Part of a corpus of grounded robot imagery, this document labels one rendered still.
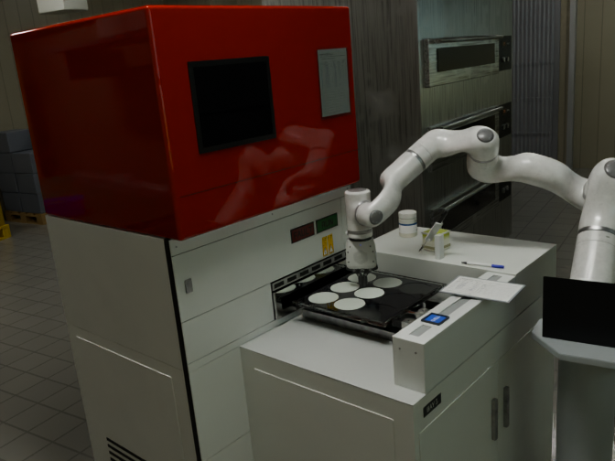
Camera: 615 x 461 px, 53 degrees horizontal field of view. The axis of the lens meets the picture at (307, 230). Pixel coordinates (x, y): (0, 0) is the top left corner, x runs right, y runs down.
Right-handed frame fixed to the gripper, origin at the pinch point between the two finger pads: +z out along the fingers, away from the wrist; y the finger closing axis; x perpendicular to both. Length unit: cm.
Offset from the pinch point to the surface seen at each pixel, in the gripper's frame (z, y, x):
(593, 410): 31, 67, -29
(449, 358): 6, 26, -45
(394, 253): -4.3, 10.5, 15.1
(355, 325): 7.9, -1.3, -18.6
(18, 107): -43, -492, 557
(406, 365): 3, 15, -53
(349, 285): 2.1, -4.9, 0.9
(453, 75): -57, 43, 200
